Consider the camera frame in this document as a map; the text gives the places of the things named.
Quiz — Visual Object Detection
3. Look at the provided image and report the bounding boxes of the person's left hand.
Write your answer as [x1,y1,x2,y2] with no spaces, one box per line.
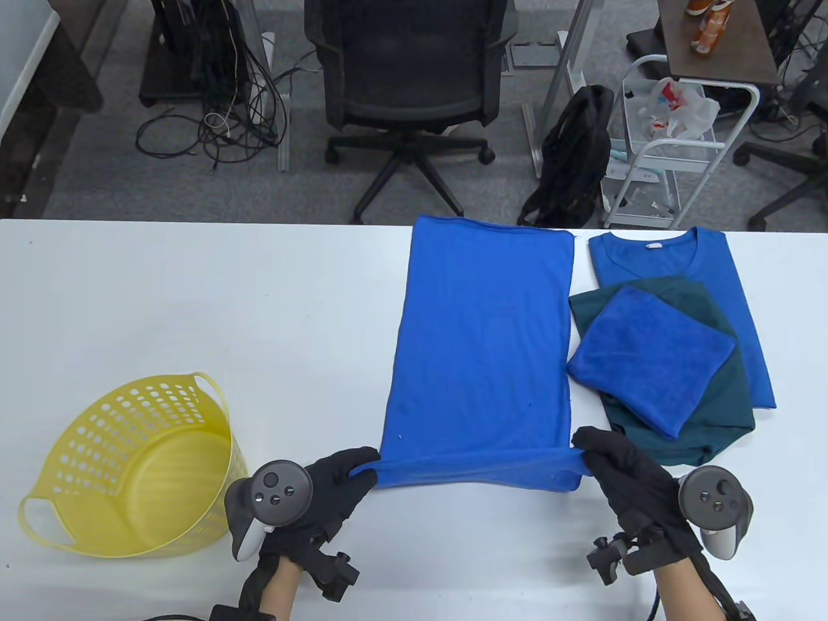
[259,448,381,565]

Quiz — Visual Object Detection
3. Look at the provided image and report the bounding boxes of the person's right hand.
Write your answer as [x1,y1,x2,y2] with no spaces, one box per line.
[572,426,703,567]

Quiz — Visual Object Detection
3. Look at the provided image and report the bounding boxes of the dark teal towel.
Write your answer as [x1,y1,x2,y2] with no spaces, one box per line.
[568,277,756,468]

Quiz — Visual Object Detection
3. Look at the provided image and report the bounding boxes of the blue towel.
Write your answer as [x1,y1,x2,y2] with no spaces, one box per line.
[567,286,737,441]

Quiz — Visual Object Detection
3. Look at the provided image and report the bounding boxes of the yellow laundry basket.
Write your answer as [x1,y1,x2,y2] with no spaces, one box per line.
[18,372,249,558]

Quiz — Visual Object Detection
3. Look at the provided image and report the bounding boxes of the smooth blue clothes piece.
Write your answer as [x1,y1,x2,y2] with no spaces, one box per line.
[349,215,586,494]

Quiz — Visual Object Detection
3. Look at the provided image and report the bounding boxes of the blue t-shirt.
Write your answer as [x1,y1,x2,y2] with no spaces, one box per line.
[587,228,777,409]

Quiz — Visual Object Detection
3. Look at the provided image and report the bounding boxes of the person's left forearm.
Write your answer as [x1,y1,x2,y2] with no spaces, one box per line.
[259,556,305,618]

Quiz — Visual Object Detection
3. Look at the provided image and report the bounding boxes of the black left forearm box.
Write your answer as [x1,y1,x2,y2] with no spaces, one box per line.
[210,605,276,621]

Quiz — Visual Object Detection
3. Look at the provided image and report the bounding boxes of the person's right forearm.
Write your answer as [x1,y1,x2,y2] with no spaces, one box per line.
[653,560,728,621]

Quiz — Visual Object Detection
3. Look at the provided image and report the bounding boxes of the black backpack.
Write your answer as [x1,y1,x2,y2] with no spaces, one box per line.
[517,84,615,228]

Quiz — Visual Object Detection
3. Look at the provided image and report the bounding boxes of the white utility cart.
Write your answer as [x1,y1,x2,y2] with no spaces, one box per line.
[600,55,761,230]

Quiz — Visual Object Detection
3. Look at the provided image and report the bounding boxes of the grey metal desk leg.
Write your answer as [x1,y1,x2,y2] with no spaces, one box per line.
[521,0,594,179]
[256,0,292,173]

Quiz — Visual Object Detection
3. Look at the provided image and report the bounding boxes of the black swivel chair base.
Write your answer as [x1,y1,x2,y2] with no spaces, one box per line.
[733,61,828,232]

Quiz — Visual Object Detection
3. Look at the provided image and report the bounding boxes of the white plastic bag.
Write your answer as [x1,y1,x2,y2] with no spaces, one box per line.
[623,76,721,140]

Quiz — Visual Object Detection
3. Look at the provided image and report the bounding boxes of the black mesh office chair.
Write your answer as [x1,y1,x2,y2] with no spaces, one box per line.
[304,0,518,226]

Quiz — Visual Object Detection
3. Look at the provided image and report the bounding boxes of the black flat stand base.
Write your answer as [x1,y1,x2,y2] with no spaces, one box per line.
[626,29,668,58]

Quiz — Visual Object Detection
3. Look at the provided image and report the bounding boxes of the brown side table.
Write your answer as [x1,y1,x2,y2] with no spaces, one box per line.
[657,0,781,86]

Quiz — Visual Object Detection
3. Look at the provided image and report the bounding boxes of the black computer tower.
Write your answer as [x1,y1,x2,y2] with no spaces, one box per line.
[139,0,254,108]

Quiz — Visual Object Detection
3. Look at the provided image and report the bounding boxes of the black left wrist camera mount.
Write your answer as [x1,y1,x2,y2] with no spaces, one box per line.
[304,537,360,602]

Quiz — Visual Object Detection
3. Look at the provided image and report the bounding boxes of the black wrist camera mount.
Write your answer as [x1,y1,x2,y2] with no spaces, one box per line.
[304,537,360,602]
[587,527,667,586]

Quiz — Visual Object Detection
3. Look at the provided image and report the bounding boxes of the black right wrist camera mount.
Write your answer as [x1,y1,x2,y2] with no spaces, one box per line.
[587,527,667,586]

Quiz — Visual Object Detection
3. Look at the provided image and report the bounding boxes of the black floor cable bundle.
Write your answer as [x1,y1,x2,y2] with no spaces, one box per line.
[136,39,293,175]

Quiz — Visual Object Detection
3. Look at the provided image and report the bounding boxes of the grey metal base plate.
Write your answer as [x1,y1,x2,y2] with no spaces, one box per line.
[510,42,561,69]

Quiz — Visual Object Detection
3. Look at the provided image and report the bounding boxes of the black cable tangle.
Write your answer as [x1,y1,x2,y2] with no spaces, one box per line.
[754,0,828,143]

